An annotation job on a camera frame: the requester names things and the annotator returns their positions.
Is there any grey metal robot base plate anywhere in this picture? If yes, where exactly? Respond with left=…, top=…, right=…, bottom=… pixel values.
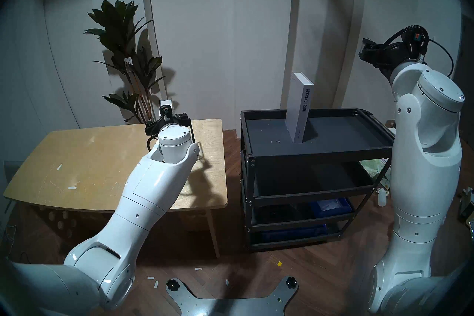
left=166, top=276, right=298, bottom=316

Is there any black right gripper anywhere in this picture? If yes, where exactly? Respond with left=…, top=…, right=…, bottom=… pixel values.
left=358, top=38, right=420, bottom=78

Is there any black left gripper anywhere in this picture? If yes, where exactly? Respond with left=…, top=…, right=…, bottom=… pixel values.
left=145, top=113, right=191, bottom=136

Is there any tall green potted plant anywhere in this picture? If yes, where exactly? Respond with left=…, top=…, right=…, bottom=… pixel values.
left=84, top=0, right=166, bottom=124

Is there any white Special Issue book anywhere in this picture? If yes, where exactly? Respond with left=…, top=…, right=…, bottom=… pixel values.
left=285, top=72, right=314, bottom=144

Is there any dark blue flat bin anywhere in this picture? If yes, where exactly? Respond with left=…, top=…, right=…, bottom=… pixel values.
left=259, top=225, right=329, bottom=242

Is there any dark door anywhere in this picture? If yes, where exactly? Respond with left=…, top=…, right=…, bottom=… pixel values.
left=454, top=15, right=474, bottom=105

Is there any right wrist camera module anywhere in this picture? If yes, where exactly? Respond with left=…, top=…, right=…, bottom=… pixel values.
left=409, top=28, right=430, bottom=57

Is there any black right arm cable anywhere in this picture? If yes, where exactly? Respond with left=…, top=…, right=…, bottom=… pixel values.
left=383, top=25, right=454, bottom=78

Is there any light wooden table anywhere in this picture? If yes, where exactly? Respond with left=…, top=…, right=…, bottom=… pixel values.
left=4, top=119, right=228, bottom=258

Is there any dark clutter pile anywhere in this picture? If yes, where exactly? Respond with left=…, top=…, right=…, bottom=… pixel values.
left=459, top=187, right=474, bottom=225

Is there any blue plastic bin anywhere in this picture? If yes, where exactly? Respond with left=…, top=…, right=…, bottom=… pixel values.
left=309, top=197, right=352, bottom=214

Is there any black three-tier utility cart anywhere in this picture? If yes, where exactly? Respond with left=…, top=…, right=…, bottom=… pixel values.
left=240, top=107, right=398, bottom=251

